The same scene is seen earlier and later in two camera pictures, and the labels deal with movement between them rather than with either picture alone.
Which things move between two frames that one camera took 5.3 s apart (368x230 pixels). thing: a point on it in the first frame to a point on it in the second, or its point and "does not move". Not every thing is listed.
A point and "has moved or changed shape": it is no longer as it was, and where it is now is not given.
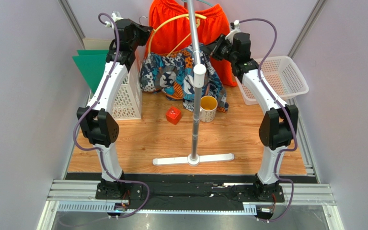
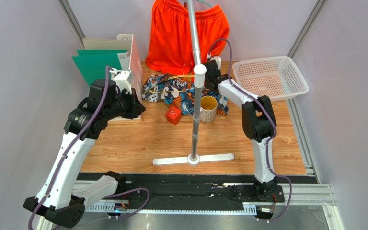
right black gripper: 211,47 to 211,78
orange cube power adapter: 173,115 does not move
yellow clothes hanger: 197,16 to 170,76
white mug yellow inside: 208,109 does not move
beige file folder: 97,43 does not move
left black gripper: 144,31 to 136,107
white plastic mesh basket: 281,76 does not move
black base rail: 190,187 does not move
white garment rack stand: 199,71 does not move
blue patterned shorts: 172,73 has moved or changed shape
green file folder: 91,63 does not move
